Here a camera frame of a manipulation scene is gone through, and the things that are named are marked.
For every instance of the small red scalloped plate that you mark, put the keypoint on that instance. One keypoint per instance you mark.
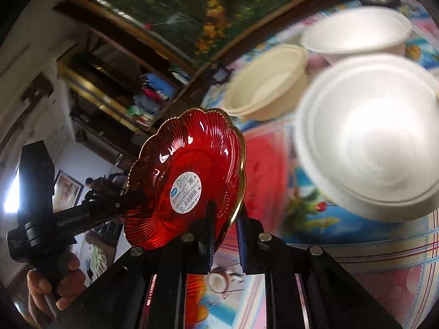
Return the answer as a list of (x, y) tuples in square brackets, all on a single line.
[(193, 158)]

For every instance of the blue thermos flask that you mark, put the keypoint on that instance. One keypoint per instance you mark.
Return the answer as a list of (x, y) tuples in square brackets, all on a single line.
[(161, 87)]

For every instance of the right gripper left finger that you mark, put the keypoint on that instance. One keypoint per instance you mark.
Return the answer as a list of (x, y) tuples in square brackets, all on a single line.
[(146, 288)]

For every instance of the large beige plastic bowl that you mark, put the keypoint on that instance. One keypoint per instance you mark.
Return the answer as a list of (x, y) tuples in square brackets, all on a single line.
[(270, 85)]

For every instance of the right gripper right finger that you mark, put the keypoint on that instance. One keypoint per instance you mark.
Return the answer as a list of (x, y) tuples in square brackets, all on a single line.
[(305, 288)]

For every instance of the artificial flower display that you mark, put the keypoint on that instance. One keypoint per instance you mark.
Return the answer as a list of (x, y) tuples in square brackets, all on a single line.
[(205, 6)]

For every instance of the white foam bowl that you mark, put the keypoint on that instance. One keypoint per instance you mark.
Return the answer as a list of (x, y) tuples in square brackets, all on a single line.
[(358, 31), (367, 136)]

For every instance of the seated person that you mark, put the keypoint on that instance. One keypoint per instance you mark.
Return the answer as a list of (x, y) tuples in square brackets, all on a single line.
[(101, 188)]

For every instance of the grey thermos flask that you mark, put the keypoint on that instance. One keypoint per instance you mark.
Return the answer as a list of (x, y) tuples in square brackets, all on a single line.
[(146, 104)]

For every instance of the small black jar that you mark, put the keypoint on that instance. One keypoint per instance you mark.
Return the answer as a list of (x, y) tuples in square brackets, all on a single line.
[(221, 75)]

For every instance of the framed wall picture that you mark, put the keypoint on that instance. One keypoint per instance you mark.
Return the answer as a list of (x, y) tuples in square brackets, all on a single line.
[(67, 192)]

